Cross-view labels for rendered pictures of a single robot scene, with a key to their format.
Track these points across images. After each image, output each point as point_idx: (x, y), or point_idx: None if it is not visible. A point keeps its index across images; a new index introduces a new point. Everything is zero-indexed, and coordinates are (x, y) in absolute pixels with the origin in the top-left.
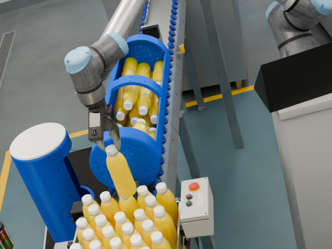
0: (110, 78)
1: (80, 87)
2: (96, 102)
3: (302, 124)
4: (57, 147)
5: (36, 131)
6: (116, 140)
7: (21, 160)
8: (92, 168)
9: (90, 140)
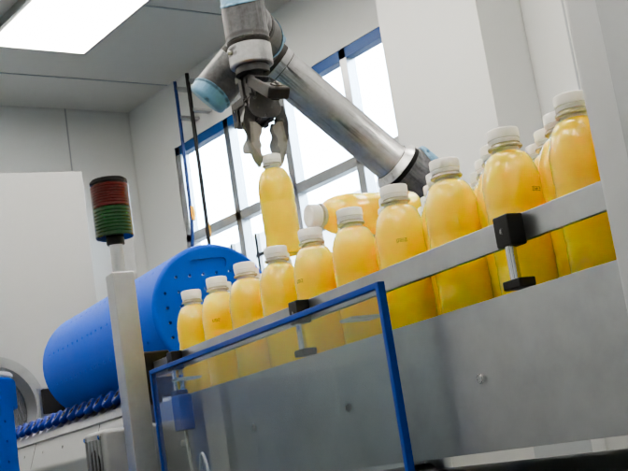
0: (92, 307)
1: (250, 27)
2: (268, 58)
3: None
4: (7, 377)
5: None
6: (283, 140)
7: None
8: (157, 307)
9: (271, 90)
